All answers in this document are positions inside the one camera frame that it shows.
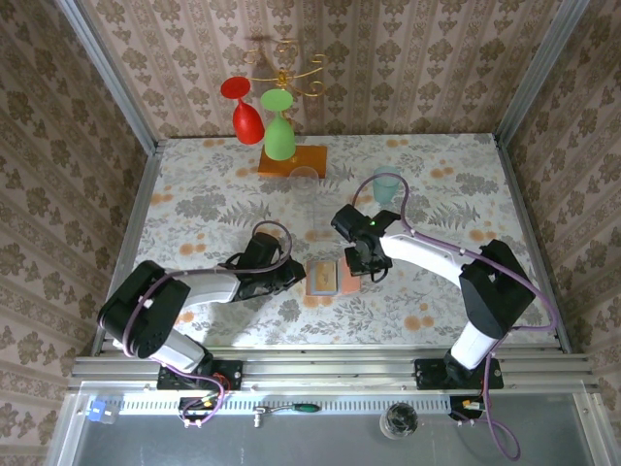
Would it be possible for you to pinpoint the orange framed card tray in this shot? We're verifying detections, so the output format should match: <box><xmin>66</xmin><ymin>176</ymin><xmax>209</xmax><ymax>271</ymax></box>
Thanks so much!
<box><xmin>305</xmin><ymin>258</ymin><xmax>364</xmax><ymax>296</ymax></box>

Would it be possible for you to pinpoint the gold credit card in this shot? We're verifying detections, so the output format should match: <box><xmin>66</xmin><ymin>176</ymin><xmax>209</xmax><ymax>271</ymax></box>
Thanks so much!
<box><xmin>314</xmin><ymin>265</ymin><xmax>338</xmax><ymax>291</ymax></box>

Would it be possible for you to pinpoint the teal textured plastic cup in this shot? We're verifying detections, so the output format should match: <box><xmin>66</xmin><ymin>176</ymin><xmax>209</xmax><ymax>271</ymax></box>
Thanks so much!
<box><xmin>372</xmin><ymin>165</ymin><xmax>403</xmax><ymax>205</ymax></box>

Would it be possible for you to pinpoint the clear plastic cup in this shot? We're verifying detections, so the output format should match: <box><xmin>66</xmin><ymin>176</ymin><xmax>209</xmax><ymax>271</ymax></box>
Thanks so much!
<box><xmin>289</xmin><ymin>166</ymin><xmax>321</xmax><ymax>205</ymax></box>

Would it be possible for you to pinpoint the floral patterned tablecloth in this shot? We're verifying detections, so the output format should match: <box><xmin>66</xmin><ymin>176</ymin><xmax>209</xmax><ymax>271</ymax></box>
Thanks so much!
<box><xmin>114</xmin><ymin>133</ymin><xmax>559</xmax><ymax>349</ymax></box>

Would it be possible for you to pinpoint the orange wooden rack base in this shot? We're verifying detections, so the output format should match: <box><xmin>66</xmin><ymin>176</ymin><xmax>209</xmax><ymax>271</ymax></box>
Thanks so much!
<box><xmin>256</xmin><ymin>144</ymin><xmax>329</xmax><ymax>180</ymax></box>

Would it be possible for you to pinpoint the green wine glass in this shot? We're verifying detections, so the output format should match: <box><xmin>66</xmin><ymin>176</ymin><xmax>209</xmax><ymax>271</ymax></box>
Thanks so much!
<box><xmin>259</xmin><ymin>88</ymin><xmax>296</xmax><ymax>162</ymax></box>

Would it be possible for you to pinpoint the black wiring connector board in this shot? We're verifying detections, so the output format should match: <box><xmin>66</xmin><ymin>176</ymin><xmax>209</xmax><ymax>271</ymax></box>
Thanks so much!
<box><xmin>178</xmin><ymin>395</ymin><xmax>222</xmax><ymax>422</ymax></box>
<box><xmin>448</xmin><ymin>395</ymin><xmax>486</xmax><ymax>422</ymax></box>

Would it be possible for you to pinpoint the clear round glass jar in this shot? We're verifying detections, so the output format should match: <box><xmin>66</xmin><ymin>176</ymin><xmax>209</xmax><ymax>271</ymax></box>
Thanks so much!
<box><xmin>379</xmin><ymin>402</ymin><xmax>419</xmax><ymax>441</ymax></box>

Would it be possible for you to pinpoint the red wine glass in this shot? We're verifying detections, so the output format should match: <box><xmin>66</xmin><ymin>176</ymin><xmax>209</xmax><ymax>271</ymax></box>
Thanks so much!
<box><xmin>219</xmin><ymin>76</ymin><xmax>266</xmax><ymax>146</ymax></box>

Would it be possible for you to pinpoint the grey metal shelf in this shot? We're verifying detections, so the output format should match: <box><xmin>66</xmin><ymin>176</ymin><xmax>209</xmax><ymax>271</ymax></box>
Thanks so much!
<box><xmin>46</xmin><ymin>383</ymin><xmax>621</xmax><ymax>466</ymax></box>

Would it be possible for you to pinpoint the blue plastic connector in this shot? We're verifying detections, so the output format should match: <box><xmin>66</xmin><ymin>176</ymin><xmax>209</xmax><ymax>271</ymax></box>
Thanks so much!
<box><xmin>88</xmin><ymin>400</ymin><xmax>120</xmax><ymax>424</ymax></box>

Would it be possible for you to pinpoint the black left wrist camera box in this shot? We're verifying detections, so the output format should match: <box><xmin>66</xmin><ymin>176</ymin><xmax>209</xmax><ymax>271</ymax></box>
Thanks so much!
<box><xmin>241</xmin><ymin>231</ymin><xmax>288</xmax><ymax>272</ymax></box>

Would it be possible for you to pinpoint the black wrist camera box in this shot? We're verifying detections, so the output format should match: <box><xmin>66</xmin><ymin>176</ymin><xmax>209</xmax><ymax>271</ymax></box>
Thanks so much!
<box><xmin>331</xmin><ymin>204</ymin><xmax>376</xmax><ymax>244</ymax></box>
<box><xmin>241</xmin><ymin>231</ymin><xmax>288</xmax><ymax>272</ymax></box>

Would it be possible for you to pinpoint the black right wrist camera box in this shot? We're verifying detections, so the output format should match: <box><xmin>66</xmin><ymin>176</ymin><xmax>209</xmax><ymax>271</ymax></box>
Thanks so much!
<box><xmin>331</xmin><ymin>204</ymin><xmax>376</xmax><ymax>244</ymax></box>

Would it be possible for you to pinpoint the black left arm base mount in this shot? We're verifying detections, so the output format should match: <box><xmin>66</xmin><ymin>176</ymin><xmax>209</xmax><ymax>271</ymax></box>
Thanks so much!
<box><xmin>157</xmin><ymin>358</ymin><xmax>244</xmax><ymax>392</ymax></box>

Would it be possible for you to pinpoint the aluminium front rail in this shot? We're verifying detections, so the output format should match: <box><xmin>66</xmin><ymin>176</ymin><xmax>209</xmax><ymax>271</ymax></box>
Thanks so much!
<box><xmin>67</xmin><ymin>356</ymin><xmax>599</xmax><ymax>393</ymax></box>

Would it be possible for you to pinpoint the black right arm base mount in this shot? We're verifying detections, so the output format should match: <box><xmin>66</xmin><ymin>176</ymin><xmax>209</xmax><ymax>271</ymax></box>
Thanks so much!
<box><xmin>414</xmin><ymin>357</ymin><xmax>505</xmax><ymax>391</ymax></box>

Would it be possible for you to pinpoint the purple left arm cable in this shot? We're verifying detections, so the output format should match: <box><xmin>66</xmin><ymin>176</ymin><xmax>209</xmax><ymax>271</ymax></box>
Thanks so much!
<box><xmin>123</xmin><ymin>220</ymin><xmax>295</xmax><ymax>431</ymax></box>

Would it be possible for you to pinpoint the green handled ratchet tool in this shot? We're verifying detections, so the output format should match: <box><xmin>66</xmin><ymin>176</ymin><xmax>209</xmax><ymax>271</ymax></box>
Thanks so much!
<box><xmin>251</xmin><ymin>402</ymin><xmax>322</xmax><ymax>428</ymax></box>

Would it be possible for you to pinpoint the white slotted cable duct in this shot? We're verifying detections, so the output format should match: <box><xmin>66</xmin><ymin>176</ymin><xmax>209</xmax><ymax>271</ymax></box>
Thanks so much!
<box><xmin>118</xmin><ymin>397</ymin><xmax>455</xmax><ymax>417</ymax></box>

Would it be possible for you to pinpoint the aluminium side rail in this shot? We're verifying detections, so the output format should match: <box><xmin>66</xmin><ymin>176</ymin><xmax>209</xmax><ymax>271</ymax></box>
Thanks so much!
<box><xmin>492</xmin><ymin>134</ymin><xmax>572</xmax><ymax>354</ymax></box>
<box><xmin>90</xmin><ymin>140</ymin><xmax>164</xmax><ymax>358</ymax></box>

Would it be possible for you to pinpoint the gold wire glass rack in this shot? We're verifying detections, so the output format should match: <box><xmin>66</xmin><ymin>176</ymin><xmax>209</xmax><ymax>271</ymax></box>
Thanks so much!
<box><xmin>242</xmin><ymin>38</ymin><xmax>327</xmax><ymax>98</ymax></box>

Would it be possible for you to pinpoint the aluminium frame post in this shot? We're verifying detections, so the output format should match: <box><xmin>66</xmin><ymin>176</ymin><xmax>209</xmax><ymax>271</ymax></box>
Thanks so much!
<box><xmin>53</xmin><ymin>0</ymin><xmax>160</xmax><ymax>152</ymax></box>
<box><xmin>494</xmin><ymin>0</ymin><xmax>591</xmax><ymax>147</ymax></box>

